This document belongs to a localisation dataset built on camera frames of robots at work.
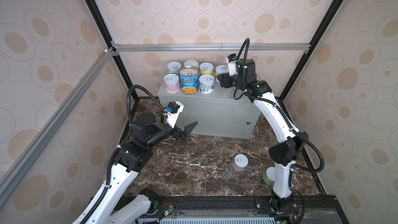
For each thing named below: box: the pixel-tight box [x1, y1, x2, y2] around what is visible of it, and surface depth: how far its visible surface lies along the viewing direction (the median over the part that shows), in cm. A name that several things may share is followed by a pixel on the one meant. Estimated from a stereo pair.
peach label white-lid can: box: [234, 153, 250, 172], surface depth 85 cm
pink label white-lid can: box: [163, 73, 180, 94], surface depth 74 cm
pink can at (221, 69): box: [215, 64, 230, 83], surface depth 79 cm
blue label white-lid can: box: [199, 74, 216, 95], surface depth 74 cm
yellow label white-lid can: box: [199, 62, 215, 77], surface depth 80 cm
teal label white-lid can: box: [166, 61, 182, 76], surface depth 81 cm
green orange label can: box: [183, 59, 199, 69], surface depth 79 cm
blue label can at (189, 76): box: [179, 66, 199, 95], surface depth 71 cm
